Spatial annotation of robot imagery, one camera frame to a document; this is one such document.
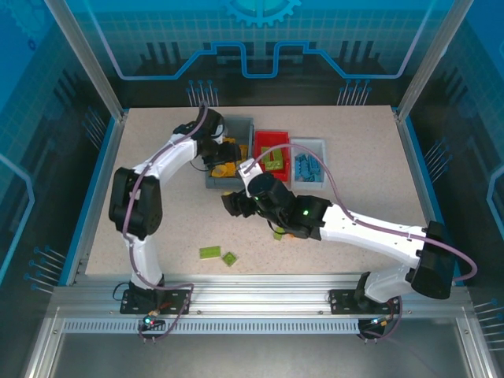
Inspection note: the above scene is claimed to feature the grey plastic bin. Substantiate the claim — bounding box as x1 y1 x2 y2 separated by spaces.
204 116 255 190

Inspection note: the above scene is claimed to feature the red plastic bin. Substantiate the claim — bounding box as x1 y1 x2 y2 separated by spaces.
252 130 292 183

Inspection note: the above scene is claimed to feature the white plastic bin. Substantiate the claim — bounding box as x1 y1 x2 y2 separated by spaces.
290 136 328 191

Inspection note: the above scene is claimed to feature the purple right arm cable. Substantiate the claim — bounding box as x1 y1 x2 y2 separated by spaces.
242 143 480 343

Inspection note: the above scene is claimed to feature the aluminium mounting rail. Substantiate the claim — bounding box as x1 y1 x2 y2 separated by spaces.
50 273 472 320

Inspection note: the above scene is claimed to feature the aluminium side rail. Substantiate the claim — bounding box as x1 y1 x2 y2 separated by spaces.
65 109 129 287
393 106 438 229

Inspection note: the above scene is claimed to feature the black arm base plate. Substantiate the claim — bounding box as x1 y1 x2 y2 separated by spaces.
120 288 193 315
328 288 402 315

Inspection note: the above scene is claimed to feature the slotted cable duct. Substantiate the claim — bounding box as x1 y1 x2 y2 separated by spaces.
61 318 361 335

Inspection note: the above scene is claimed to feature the aluminium frame post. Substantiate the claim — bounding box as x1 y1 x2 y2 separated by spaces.
395 0 476 123
42 0 129 121

